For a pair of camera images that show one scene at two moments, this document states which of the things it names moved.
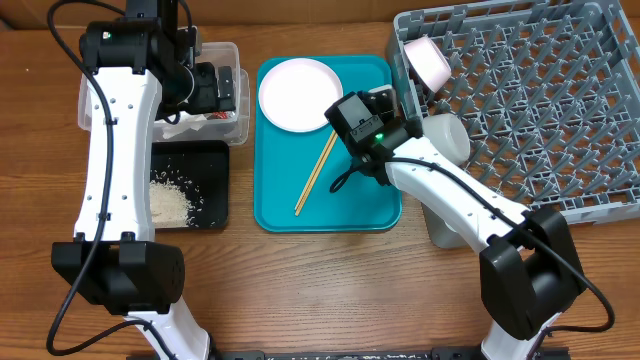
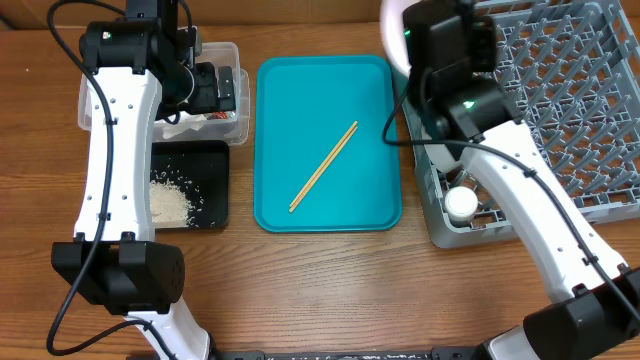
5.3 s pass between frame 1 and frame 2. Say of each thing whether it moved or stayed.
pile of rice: stayed
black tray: stayed
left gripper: stayed
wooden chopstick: moved
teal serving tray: stayed
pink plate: moved
